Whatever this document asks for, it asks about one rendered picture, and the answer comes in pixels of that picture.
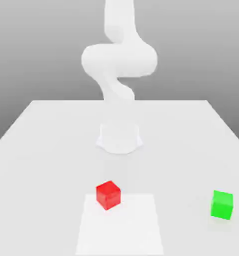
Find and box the small red cube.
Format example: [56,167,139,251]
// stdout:
[95,180,122,211]

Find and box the small green cube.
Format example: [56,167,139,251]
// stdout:
[210,189,234,221]

